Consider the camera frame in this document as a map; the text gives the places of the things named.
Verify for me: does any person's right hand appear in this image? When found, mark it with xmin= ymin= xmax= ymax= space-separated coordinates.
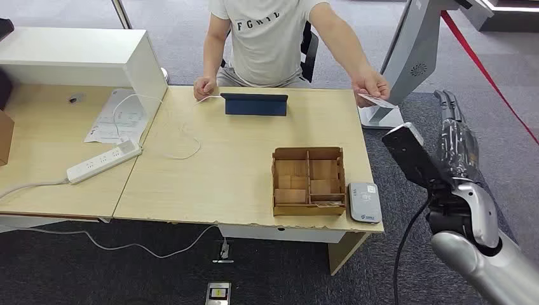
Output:
xmin=193 ymin=76 xmax=218 ymax=101

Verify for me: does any person's left hand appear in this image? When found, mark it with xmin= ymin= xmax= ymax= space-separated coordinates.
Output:
xmin=351 ymin=69 xmax=392 ymax=108

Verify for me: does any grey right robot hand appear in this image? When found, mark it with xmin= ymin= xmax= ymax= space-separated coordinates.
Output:
xmin=433 ymin=89 xmax=481 ymax=184

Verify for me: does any white ID card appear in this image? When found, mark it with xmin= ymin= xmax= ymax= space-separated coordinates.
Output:
xmin=358 ymin=93 xmax=397 ymax=109

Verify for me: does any person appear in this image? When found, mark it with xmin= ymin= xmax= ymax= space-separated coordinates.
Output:
xmin=193 ymin=0 xmax=392 ymax=108

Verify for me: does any grey card reader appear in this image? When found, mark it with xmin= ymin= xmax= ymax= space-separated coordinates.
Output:
xmin=347 ymin=182 xmax=383 ymax=224

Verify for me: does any tablet in blue case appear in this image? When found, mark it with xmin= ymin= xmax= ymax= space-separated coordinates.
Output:
xmin=220 ymin=93 xmax=289 ymax=117

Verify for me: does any grey kiosk stand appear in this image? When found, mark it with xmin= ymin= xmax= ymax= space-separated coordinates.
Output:
xmin=358 ymin=0 xmax=495 ymax=130

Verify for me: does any printed paper sheet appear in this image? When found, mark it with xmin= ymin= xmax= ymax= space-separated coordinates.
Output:
xmin=84 ymin=88 xmax=149 ymax=145

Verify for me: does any red barrier belt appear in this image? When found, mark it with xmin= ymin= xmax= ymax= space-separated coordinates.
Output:
xmin=440 ymin=10 xmax=539 ymax=146

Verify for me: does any metal pole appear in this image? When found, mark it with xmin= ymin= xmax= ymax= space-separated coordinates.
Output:
xmin=111 ymin=0 xmax=133 ymax=29

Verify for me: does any white desk shelf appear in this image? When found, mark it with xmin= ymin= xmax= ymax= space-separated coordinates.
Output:
xmin=0 ymin=26 xmax=168 ymax=127

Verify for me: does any white power strip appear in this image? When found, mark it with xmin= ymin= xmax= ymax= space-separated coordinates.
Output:
xmin=66 ymin=140 xmax=143 ymax=185

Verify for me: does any wooden compartment box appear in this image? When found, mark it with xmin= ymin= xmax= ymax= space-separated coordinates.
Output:
xmin=271 ymin=146 xmax=347 ymax=217

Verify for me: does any dark lit display platform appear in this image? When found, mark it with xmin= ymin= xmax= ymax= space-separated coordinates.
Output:
xmin=480 ymin=0 xmax=539 ymax=34

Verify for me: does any wooden desk leg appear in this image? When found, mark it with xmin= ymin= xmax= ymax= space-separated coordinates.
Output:
xmin=328 ymin=232 xmax=371 ymax=276

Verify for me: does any white desk apron panel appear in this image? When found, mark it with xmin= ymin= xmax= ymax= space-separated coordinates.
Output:
xmin=218 ymin=225 xmax=347 ymax=244

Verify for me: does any floor socket with plug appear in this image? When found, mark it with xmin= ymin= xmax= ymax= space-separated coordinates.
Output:
xmin=212 ymin=238 xmax=235 ymax=264

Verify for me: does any brown cardboard box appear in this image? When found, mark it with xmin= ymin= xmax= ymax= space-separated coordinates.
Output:
xmin=0 ymin=110 xmax=15 ymax=167

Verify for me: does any silver floor box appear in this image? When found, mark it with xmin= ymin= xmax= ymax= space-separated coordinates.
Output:
xmin=205 ymin=281 xmax=232 ymax=305

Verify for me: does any black device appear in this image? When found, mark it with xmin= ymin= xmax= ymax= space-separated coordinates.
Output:
xmin=0 ymin=18 xmax=15 ymax=42

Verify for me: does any thin white charging cable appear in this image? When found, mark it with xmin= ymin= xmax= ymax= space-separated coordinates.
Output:
xmin=111 ymin=93 xmax=222 ymax=161

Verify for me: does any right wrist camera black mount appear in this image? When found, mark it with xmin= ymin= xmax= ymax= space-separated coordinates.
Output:
xmin=381 ymin=122 xmax=451 ymax=190

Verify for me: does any white floor cable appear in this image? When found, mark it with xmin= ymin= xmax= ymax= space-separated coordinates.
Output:
xmin=0 ymin=224 xmax=220 ymax=259

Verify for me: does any grey power strip cord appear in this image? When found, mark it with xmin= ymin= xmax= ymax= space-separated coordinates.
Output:
xmin=0 ymin=179 xmax=71 ymax=200

